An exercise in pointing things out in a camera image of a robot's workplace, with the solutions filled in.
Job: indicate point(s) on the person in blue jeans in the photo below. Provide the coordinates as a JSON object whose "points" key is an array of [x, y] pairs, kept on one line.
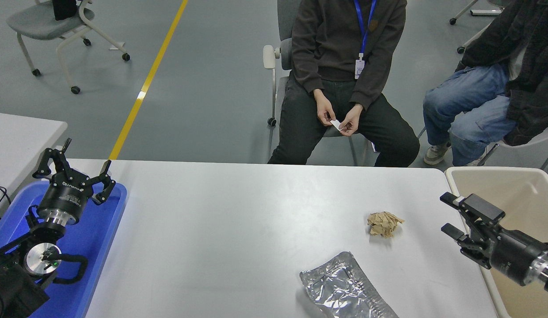
{"points": [[468, 97]]}

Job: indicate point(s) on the black bag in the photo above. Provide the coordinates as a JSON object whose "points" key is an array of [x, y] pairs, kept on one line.
{"points": [[64, 9]]}

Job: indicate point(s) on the white side table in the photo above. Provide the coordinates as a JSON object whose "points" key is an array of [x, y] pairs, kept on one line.
{"points": [[22, 141]]}

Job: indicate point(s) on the wheeled chair with white legs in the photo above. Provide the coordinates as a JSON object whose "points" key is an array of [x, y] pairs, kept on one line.
{"points": [[466, 12]]}

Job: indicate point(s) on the person's right hand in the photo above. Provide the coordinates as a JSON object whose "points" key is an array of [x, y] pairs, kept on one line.
{"points": [[325, 108]]}

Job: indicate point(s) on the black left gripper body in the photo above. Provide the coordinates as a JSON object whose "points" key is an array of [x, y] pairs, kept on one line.
{"points": [[66, 194]]}

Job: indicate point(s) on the yellow floor tape line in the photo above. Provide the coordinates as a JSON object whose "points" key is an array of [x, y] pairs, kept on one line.
{"points": [[143, 88]]}

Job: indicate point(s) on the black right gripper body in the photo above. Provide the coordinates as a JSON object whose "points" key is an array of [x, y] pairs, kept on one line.
{"points": [[512, 256]]}

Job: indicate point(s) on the silver foil tray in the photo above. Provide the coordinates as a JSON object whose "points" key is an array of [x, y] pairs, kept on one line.
{"points": [[344, 287]]}

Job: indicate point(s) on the small white paper slip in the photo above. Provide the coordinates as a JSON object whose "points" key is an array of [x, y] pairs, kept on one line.
{"points": [[336, 124]]}

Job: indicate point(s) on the person's left hand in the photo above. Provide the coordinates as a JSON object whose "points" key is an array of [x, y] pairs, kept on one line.
{"points": [[352, 120]]}

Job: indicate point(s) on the grey chair with metal legs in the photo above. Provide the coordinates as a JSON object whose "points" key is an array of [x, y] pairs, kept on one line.
{"points": [[543, 134]]}

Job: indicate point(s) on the blue plastic tray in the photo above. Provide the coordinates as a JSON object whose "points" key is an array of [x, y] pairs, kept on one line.
{"points": [[95, 247]]}

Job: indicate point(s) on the crumpled tan paper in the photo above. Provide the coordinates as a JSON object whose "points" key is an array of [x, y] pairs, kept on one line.
{"points": [[382, 224]]}

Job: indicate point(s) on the large pale plastic bin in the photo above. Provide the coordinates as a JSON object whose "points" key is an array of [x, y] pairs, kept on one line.
{"points": [[486, 181]]}

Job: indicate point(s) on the grey chair with white armrest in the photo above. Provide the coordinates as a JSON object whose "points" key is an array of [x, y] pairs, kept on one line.
{"points": [[285, 48]]}

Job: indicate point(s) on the grey wheeled chair with bag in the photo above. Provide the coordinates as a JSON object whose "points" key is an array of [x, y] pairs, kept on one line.
{"points": [[39, 20]]}

